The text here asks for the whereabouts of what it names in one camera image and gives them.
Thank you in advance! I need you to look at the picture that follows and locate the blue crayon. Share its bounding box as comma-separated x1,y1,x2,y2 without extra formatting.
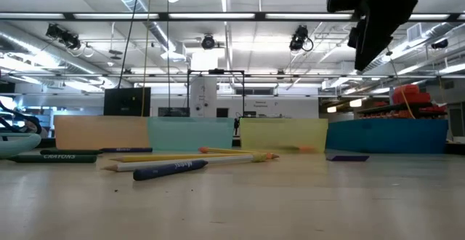
132,159,209,182

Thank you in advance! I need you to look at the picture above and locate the blue plastic bin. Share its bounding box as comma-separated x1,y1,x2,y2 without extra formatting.
325,119,449,155

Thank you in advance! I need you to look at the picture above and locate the black shelf with orange parts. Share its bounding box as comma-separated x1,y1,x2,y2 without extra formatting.
357,101,448,120

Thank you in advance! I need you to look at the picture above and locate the translucent yellow plastic bin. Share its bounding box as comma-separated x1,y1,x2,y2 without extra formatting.
239,117,329,153

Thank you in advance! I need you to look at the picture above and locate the black monitor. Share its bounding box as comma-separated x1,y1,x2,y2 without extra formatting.
103,87,152,118

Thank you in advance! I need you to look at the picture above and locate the black metal frame stand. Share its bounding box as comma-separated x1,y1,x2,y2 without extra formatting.
186,68,246,119

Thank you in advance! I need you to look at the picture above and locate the black ceiling device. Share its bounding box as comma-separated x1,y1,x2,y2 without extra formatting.
430,38,450,50

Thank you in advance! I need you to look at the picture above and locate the round black ceiling camera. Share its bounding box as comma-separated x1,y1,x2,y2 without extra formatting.
201,33,216,50

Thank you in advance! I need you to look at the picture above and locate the red box stack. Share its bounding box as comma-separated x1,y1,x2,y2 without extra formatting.
391,84,432,105

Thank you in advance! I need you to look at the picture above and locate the translucent teal plastic bin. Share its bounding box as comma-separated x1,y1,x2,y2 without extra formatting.
146,116,235,152

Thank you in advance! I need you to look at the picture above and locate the thin black hanging cable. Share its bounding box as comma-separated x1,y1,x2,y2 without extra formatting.
166,0,171,117

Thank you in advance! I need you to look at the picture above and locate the black curved cable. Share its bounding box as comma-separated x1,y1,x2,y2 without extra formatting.
0,100,43,136

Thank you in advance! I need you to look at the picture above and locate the dark purple crayon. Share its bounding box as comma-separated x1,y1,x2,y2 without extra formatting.
99,147,154,154

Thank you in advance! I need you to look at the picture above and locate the plain yellow pencil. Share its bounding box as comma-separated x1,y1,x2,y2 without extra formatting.
109,153,257,163

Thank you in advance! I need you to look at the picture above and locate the dark green crayon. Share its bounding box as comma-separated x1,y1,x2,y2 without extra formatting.
7,153,98,164
39,148,105,156

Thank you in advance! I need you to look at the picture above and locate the long yellow hanging cable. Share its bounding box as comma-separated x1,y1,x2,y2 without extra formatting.
384,47,417,120

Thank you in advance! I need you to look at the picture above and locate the small dark screen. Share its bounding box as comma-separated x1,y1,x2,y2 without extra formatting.
158,106,190,118

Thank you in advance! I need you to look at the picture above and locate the black ceiling camera cluster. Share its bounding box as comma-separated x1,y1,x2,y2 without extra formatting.
45,23,83,51

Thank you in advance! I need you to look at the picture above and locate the white ceiling vent box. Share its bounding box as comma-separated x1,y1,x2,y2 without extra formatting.
406,22,424,43

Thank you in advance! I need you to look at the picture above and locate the white column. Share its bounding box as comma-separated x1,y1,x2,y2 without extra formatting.
189,76,218,119

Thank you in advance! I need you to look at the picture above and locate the black ceiling camera with cable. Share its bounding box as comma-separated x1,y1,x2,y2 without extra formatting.
288,24,314,53

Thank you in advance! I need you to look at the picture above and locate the white pencil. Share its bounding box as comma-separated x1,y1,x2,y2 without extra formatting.
102,153,272,172

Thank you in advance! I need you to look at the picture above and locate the translucent orange plastic bin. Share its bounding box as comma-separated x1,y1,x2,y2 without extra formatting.
54,115,150,151

